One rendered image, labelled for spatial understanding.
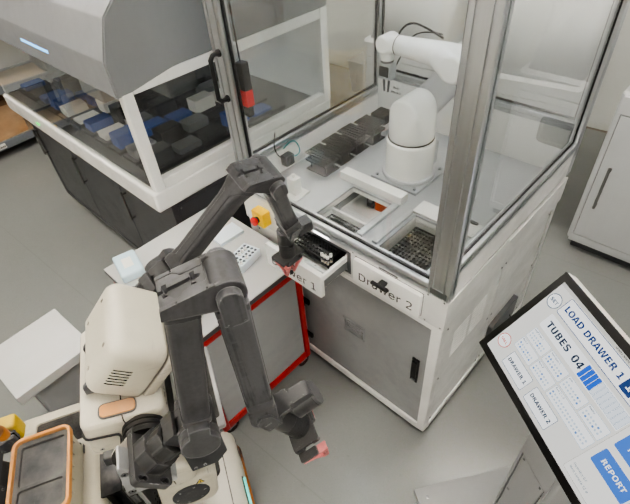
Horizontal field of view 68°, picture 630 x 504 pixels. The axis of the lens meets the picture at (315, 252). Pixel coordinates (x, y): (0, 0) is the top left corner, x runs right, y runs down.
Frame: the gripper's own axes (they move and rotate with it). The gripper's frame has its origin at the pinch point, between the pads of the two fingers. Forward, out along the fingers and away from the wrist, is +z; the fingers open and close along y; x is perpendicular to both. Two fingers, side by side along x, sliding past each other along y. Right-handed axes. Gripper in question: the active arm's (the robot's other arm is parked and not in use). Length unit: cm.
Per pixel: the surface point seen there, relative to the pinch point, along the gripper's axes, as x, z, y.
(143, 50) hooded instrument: 83, -58, 10
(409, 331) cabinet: -39.2, 22.5, 21.1
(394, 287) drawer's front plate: -33.1, -0.1, 17.8
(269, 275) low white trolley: 16.4, 14.9, 2.5
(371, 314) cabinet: -21.5, 26.7, 21.1
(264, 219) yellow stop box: 31.9, 2.3, 16.1
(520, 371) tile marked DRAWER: -81, -11, 6
